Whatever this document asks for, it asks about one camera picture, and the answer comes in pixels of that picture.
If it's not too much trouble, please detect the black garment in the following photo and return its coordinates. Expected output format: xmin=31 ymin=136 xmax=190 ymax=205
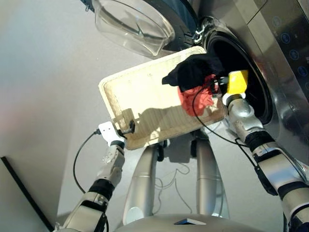
xmin=161 ymin=53 xmax=226 ymax=93

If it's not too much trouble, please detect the round glass washer door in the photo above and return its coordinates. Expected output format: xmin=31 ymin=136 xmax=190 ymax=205
xmin=81 ymin=0 xmax=201 ymax=58

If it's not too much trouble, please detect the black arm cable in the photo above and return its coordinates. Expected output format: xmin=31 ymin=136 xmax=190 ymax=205
xmin=192 ymin=86 xmax=259 ymax=170
xmin=73 ymin=129 xmax=109 ymax=232

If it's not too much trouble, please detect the pale woven laundry basket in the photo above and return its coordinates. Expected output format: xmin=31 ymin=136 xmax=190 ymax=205
xmin=98 ymin=45 xmax=227 ymax=150

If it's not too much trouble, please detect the silver robot leg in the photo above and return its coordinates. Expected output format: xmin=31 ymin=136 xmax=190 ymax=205
xmin=196 ymin=137 xmax=229 ymax=218
xmin=122 ymin=145 xmax=160 ymax=224

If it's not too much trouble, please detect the grey front-load washing machine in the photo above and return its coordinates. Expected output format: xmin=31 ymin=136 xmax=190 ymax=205
xmin=197 ymin=0 xmax=309 ymax=184

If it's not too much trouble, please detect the coral red garment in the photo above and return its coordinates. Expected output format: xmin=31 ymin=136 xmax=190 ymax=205
xmin=177 ymin=74 xmax=218 ymax=117

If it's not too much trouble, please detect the black basket stand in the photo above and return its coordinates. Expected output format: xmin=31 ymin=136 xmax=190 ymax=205
xmin=156 ymin=137 xmax=198 ymax=162

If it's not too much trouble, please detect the grey robot torso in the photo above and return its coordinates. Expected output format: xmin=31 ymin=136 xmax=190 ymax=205
xmin=115 ymin=214 xmax=244 ymax=232

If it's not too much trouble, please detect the metal washer door hinge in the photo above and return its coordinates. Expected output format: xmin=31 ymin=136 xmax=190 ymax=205
xmin=193 ymin=18 xmax=211 ymax=42

